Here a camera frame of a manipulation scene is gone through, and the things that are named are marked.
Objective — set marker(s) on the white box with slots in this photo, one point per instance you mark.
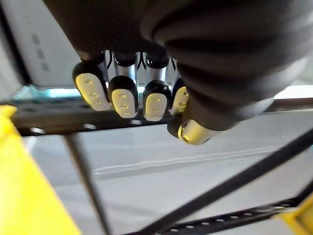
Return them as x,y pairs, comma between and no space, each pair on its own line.
46,49

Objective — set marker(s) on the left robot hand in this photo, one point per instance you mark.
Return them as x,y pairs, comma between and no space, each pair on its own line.
195,49

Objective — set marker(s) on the black diagonal shelf brace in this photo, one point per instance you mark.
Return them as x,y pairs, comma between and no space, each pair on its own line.
232,181

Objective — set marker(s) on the black perforated shelf rail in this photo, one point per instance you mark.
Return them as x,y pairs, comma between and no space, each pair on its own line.
61,117
232,218

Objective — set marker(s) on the thin grey metal rod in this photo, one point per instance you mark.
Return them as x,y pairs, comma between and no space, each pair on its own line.
85,178

